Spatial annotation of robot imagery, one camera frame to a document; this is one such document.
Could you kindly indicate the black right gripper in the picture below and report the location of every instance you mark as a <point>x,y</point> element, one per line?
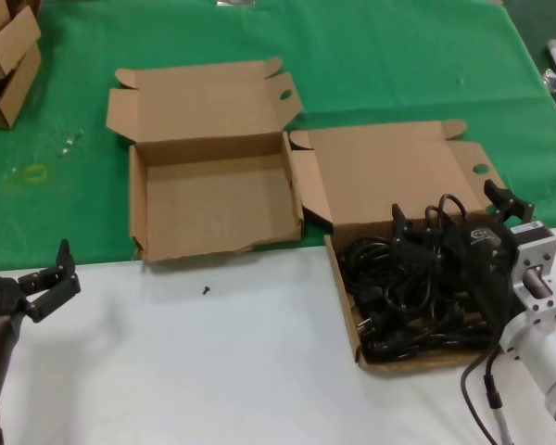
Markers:
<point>489,269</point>

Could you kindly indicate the open brown cardboard box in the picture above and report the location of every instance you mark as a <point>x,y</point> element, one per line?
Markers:
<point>384,171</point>

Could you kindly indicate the clear bag of parts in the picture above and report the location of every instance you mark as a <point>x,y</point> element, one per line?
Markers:
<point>550,80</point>

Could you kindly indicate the long open cardboard box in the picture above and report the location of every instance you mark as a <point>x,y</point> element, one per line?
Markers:
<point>21,92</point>

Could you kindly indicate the clear plastic scraps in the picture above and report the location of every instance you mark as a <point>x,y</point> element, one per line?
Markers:
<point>66,149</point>

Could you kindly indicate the small black screw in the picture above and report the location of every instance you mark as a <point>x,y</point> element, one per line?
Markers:
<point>206,290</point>

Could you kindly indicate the green table cloth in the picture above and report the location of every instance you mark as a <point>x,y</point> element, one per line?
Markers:
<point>375,60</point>

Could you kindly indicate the small clear plastic bag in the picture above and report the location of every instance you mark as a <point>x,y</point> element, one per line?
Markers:
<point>234,2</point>

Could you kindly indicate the cardboard box with torn wall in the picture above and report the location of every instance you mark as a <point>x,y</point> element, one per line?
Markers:
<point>213,204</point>

